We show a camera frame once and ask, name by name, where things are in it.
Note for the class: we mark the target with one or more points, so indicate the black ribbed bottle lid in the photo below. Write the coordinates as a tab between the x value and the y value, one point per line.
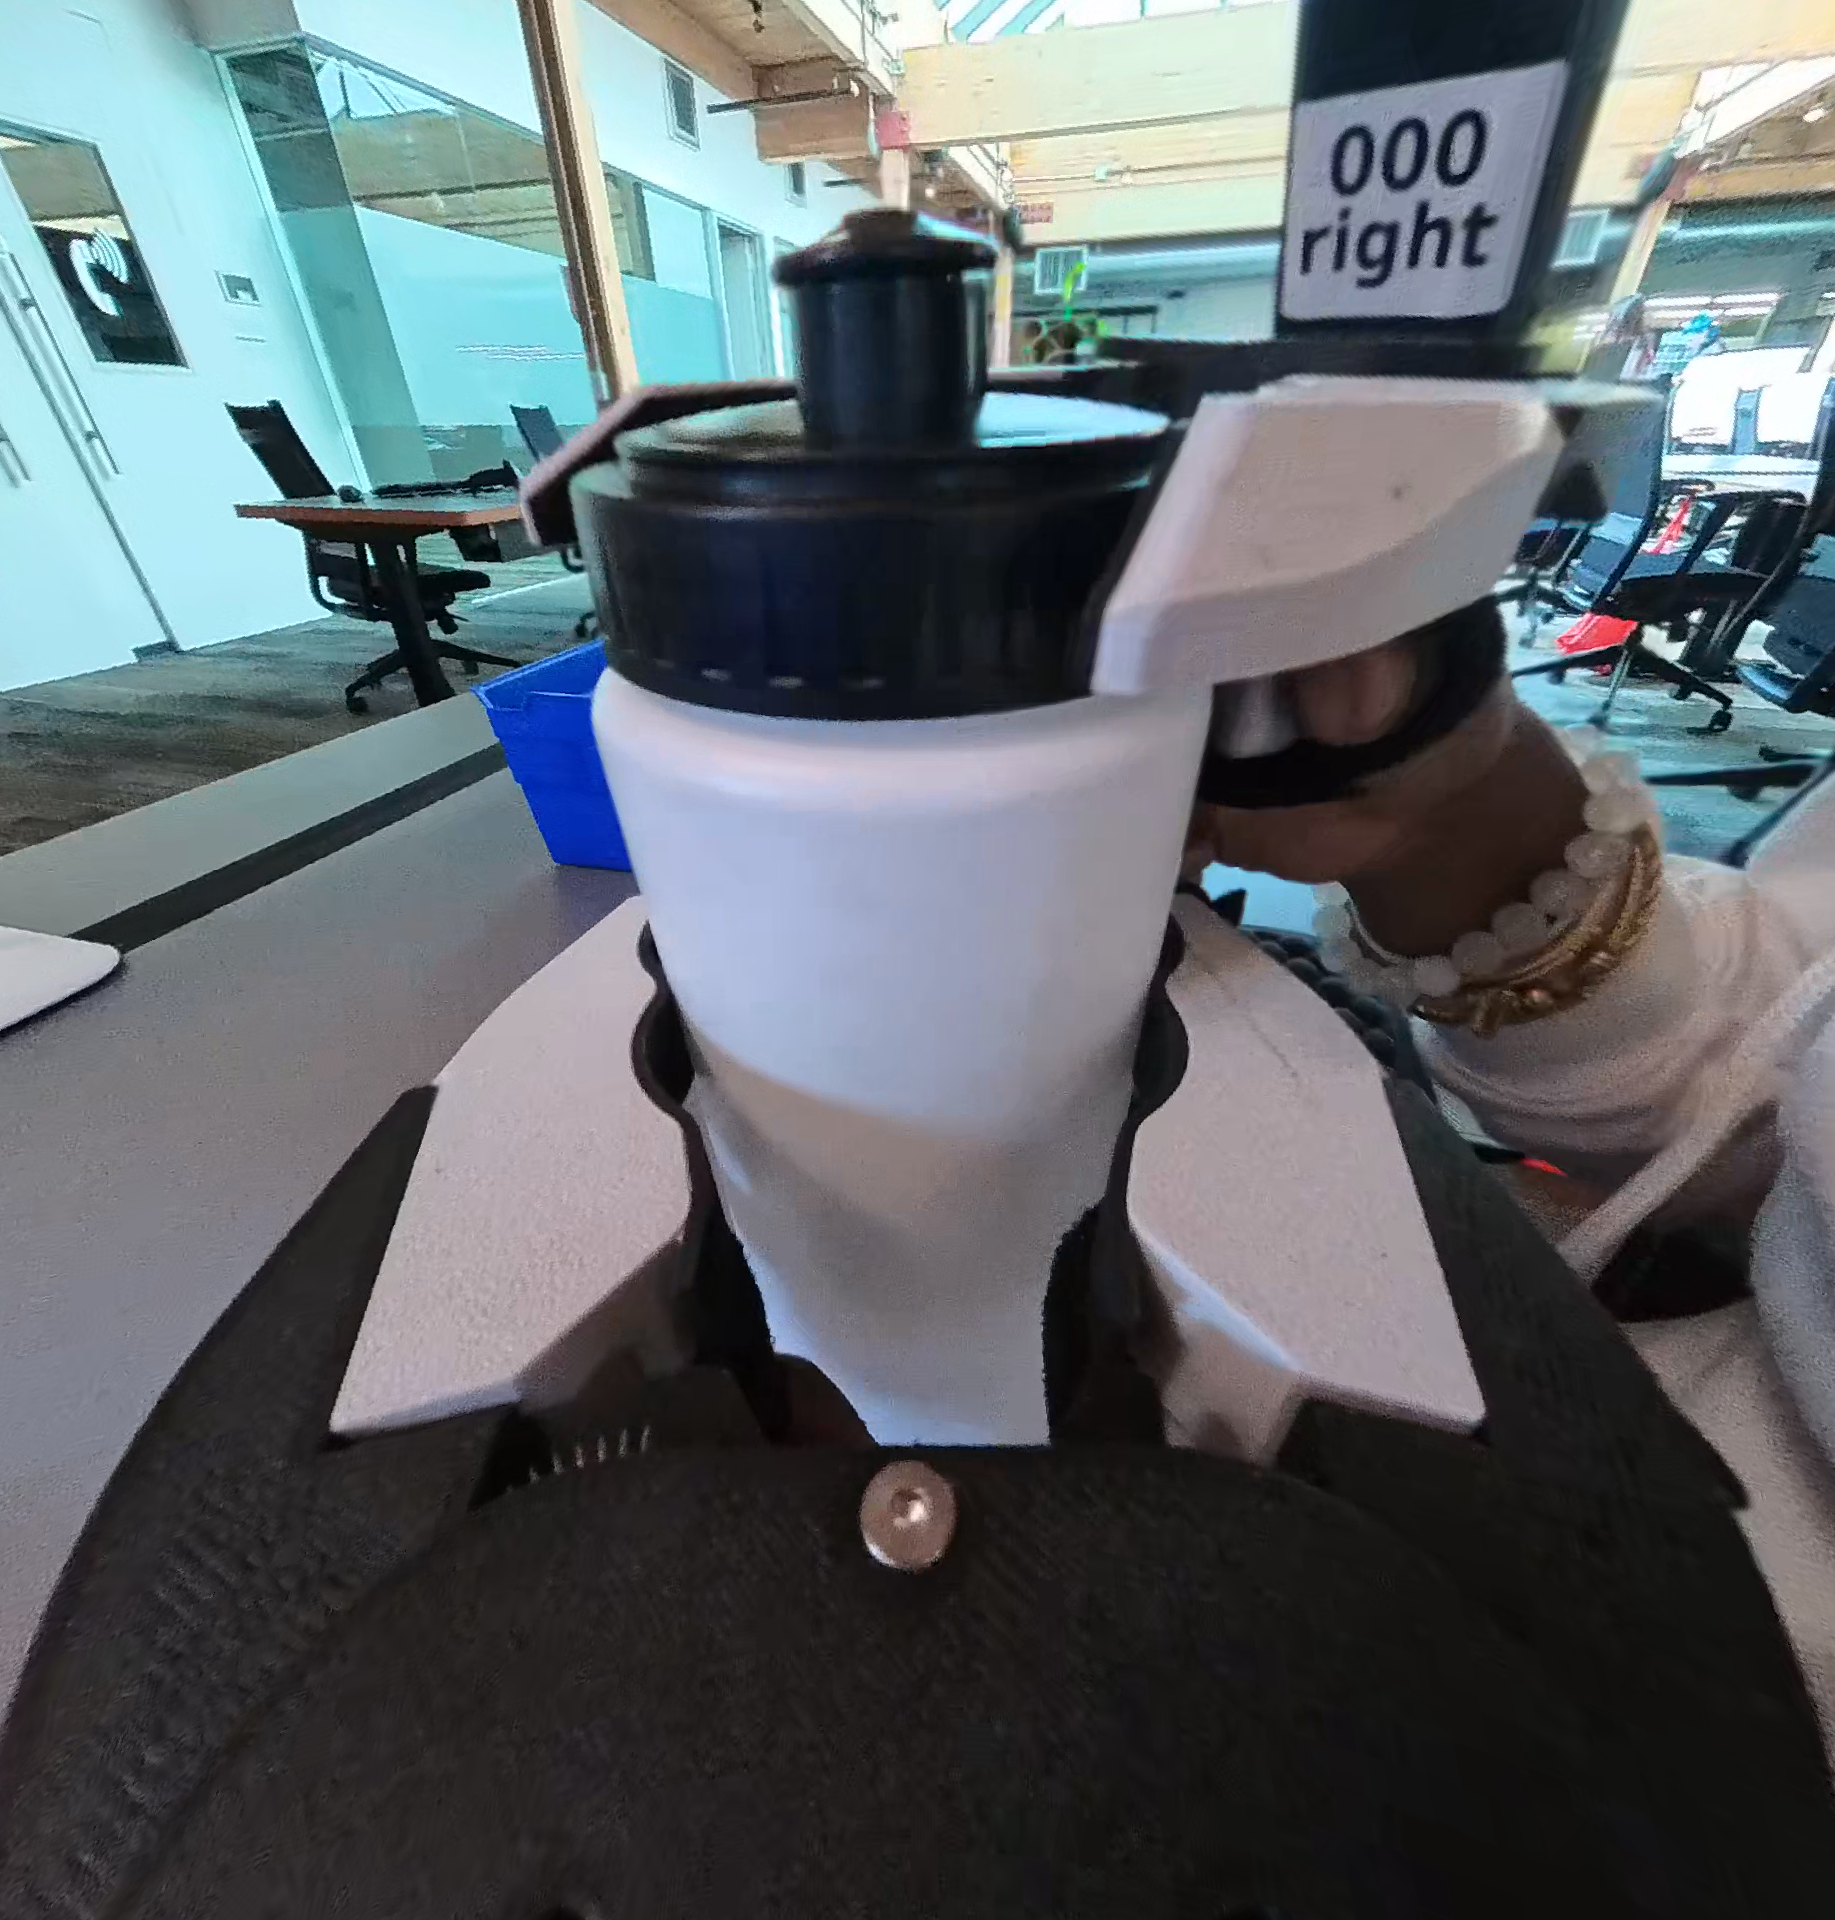
860	571

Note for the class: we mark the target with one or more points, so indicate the wooden top office desk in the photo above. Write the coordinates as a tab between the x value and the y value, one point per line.
378	512

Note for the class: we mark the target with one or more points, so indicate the instruction sign on white stand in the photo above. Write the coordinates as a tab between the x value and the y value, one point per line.
17	975

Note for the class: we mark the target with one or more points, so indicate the white door with window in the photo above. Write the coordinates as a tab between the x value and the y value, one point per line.
47	526

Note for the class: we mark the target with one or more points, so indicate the blue plastic bin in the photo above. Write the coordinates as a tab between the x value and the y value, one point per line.
557	766

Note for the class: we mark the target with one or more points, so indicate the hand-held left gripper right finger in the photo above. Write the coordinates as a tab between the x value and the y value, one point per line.
1291	1200

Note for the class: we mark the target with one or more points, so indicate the person's right forearm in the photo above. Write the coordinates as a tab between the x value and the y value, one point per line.
1727	975

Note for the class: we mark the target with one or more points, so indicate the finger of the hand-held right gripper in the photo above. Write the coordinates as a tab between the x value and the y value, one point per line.
1337	511
587	443

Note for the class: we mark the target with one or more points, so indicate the person's right hand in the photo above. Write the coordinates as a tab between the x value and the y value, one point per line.
1429	839

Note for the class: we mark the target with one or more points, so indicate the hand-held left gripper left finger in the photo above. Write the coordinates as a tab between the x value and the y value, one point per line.
528	1200

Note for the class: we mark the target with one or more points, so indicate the white plastic bottle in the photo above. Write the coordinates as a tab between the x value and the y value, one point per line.
888	899

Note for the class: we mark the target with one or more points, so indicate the red plastic object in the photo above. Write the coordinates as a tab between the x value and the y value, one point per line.
1593	634

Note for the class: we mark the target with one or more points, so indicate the black office chair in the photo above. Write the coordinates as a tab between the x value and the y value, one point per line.
278	443
1623	563
1826	631
536	432

